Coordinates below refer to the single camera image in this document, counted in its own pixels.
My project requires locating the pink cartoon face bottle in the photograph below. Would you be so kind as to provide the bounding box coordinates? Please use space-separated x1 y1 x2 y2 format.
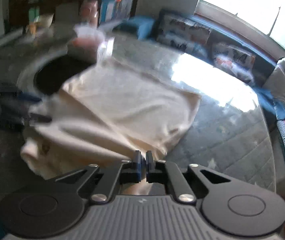
79 0 99 28

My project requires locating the teal sofa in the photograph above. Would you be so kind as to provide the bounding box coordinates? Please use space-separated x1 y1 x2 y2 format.
114 9 285 187

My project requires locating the blue white storage cart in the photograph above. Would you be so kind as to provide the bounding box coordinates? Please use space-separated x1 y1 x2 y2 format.
99 0 122 24

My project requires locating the white ceramic bowl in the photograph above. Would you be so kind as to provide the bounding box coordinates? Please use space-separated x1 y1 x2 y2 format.
33 14 54 29

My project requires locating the grey cushion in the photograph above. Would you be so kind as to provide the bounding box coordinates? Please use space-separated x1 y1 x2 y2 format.
262 57 285 107

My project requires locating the butterfly pillow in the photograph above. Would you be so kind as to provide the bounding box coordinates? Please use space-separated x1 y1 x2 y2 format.
156 14 211 59
212 42 255 86

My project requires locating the right butterfly pillow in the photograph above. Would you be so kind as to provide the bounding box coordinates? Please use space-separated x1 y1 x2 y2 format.
212 42 255 86

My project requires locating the pink white tissue pack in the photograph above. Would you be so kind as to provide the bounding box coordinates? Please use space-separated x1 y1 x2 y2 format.
67 24 114 64

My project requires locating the black round induction cooktop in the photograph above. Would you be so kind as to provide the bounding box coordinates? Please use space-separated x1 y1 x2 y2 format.
34 55 94 95

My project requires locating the cream white garment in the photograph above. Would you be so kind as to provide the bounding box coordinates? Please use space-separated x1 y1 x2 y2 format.
20 57 201 179

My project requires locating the left butterfly pillow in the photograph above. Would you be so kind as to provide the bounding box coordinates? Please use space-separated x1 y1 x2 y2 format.
156 14 211 59

